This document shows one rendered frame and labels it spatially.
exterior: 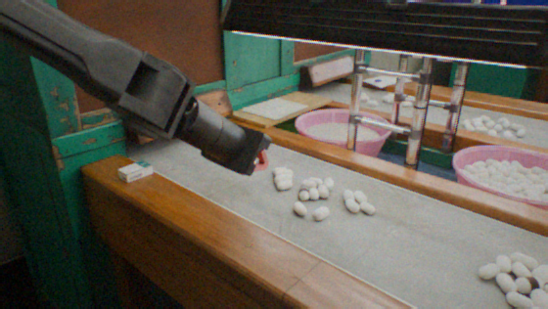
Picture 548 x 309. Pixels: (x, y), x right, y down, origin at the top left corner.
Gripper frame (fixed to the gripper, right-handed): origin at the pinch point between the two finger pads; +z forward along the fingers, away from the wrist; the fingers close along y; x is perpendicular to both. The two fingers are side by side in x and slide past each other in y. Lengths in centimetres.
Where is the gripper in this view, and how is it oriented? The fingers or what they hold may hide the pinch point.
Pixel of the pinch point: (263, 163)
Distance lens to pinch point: 65.3
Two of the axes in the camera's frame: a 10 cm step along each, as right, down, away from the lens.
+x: -4.2, 9.0, -1.2
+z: 5.2, 3.4, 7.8
